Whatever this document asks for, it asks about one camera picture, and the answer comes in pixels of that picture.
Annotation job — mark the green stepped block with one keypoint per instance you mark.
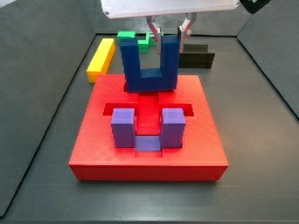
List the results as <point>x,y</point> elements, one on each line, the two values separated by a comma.
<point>144,42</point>

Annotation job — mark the black L-shaped fixture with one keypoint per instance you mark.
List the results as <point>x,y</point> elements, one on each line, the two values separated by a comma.
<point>195,56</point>

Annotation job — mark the yellow long bar block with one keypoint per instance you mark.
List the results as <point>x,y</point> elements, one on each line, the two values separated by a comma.
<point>102,58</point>

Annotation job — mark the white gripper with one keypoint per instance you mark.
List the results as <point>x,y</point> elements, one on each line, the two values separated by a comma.
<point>151,8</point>

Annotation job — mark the red slotted base block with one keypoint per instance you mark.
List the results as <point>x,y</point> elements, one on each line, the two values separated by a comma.
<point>98,160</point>

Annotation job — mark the blue U-shaped block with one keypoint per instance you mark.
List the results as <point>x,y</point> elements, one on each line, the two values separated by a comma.
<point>151,79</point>

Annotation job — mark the purple U-shaped block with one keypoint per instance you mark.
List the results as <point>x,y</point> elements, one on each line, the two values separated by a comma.
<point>170,138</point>

